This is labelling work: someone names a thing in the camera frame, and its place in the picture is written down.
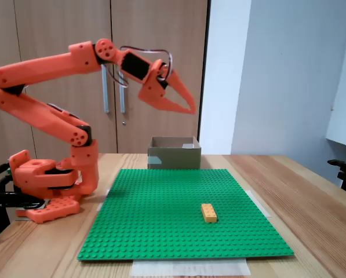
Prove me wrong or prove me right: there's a cardboard box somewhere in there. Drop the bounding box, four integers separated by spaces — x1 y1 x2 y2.
147 136 202 170

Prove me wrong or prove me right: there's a black table clamp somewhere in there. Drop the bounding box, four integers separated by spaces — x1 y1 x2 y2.
0 192 46 240

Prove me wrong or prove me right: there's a white angled panel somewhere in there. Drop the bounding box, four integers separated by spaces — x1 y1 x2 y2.
325 56 346 149

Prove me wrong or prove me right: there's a silver cabinet handle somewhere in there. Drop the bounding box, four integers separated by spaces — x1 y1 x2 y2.
118 71 126 114
100 64 110 114

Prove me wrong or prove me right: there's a green lego baseplate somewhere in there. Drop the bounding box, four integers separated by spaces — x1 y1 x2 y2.
77 169 294 262

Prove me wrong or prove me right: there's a yellow lego block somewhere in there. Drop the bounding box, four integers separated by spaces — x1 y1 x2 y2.
201 203 219 224

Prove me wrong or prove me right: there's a brown wooden cabinet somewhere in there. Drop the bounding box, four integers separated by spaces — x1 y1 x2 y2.
0 0 212 174

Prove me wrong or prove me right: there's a translucent tape strip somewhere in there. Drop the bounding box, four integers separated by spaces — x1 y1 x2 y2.
96 188 111 213
131 258 252 277
249 189 272 218

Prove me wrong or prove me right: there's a black servo cable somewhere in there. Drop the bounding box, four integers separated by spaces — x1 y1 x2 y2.
119 45 174 81
107 64 130 88

